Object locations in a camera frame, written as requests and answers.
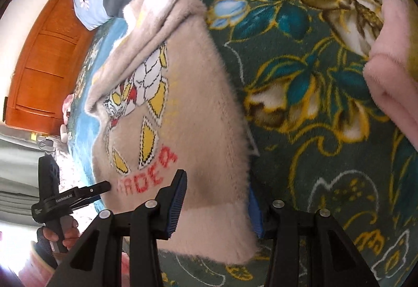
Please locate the orange wooden wardrobe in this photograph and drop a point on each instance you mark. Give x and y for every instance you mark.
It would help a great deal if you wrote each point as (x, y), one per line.
(42, 61)

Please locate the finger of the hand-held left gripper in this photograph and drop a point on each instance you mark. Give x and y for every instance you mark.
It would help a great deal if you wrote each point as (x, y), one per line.
(86, 201)
(99, 187)

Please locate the blue green floral blanket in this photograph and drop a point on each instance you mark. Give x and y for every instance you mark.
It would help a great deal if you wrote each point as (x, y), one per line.
(294, 94)

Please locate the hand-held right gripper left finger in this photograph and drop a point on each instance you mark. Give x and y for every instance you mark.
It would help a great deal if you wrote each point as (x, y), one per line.
(176, 203)

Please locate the grey curtain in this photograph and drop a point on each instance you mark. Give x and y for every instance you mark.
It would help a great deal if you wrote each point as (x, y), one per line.
(19, 169)

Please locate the pink fluffy sweater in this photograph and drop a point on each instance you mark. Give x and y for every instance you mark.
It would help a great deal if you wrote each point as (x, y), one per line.
(196, 110)

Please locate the pink fleece garment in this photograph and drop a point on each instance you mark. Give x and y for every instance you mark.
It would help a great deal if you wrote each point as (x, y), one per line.
(392, 78)

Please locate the person's left hand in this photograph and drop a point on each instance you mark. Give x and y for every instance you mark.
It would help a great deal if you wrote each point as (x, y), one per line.
(70, 234)

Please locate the black charger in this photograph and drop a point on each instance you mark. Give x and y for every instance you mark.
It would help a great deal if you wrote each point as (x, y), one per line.
(46, 145)

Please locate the pink soft item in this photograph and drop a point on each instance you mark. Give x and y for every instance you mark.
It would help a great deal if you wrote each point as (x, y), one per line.
(68, 109)

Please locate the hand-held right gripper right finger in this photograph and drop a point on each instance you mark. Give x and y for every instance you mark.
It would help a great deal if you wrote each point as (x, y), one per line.
(256, 216)

